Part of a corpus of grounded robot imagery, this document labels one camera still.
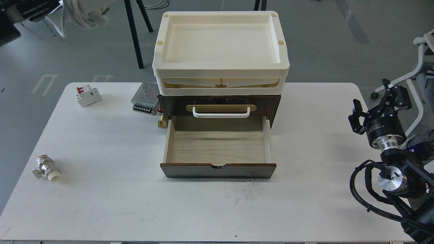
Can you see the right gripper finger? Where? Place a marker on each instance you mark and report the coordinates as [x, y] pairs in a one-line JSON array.
[[354, 118], [396, 98]]

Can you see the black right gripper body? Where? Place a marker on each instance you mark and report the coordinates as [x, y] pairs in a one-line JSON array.
[[383, 125]]

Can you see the white power strip with cable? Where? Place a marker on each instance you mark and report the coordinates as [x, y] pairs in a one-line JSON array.
[[87, 14]]

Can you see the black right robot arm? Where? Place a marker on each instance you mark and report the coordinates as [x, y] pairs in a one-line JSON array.
[[399, 179]]

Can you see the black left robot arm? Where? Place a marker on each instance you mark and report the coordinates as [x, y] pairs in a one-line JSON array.
[[17, 11]]

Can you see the dark wooden cabinet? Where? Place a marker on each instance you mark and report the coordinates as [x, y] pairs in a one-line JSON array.
[[261, 105]]

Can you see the white office chair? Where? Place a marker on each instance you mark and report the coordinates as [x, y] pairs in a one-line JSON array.
[[420, 80]]

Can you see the open wooden drawer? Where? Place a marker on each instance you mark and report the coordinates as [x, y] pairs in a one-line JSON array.
[[232, 148]]

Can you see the black stand leg right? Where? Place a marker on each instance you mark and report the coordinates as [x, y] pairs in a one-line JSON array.
[[260, 5]]

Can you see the cream plastic tray top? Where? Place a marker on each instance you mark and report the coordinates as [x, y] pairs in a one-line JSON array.
[[220, 53]]

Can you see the brass fitting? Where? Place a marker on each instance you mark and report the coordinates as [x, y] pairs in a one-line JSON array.
[[162, 123]]

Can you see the metal mesh power supply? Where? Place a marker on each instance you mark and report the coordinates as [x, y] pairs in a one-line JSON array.
[[145, 100]]

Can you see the black stand legs left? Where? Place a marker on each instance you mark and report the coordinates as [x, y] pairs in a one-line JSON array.
[[133, 29]]

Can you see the white plastic pipe valve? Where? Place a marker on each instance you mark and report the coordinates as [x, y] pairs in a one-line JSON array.
[[47, 169]]

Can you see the white drawer handle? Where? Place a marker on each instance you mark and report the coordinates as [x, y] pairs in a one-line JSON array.
[[220, 114]]

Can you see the white circuit breaker red switch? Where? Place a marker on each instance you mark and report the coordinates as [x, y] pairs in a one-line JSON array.
[[87, 95]]

